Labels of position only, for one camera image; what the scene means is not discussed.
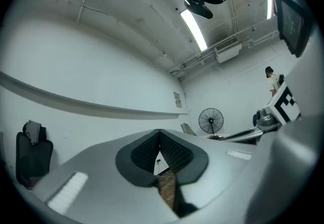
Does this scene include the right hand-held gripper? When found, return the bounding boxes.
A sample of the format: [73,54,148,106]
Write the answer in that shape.
[222,81,302,142]

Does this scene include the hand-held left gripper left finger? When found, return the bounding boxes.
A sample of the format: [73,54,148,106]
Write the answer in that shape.
[32,128,182,224]

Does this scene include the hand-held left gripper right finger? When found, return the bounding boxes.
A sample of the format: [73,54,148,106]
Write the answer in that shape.
[159,128,257,224]

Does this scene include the black office chair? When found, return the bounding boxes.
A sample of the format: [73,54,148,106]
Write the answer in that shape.
[15,129,54,190]

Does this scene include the grey clothing on chair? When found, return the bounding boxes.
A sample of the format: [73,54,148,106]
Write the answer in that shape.
[22,119,48,146]

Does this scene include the white ceiling pipes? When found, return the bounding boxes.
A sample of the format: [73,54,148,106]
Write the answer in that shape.
[169,22,280,80]

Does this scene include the black flat screen monitor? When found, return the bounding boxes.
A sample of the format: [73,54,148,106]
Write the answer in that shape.
[272,0,312,58]

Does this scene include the black pedestal fan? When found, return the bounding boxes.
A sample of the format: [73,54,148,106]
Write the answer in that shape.
[198,108,225,135]

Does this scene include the grey wall rail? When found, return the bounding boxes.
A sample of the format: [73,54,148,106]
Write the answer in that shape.
[0,70,189,121]

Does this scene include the white wall notice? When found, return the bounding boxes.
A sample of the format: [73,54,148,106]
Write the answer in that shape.
[173,91,183,109]

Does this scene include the white wall air conditioner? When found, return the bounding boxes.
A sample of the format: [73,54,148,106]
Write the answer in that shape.
[214,36,243,64]

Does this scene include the black head-mounted camera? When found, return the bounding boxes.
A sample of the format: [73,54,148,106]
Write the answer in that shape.
[183,0,214,20]

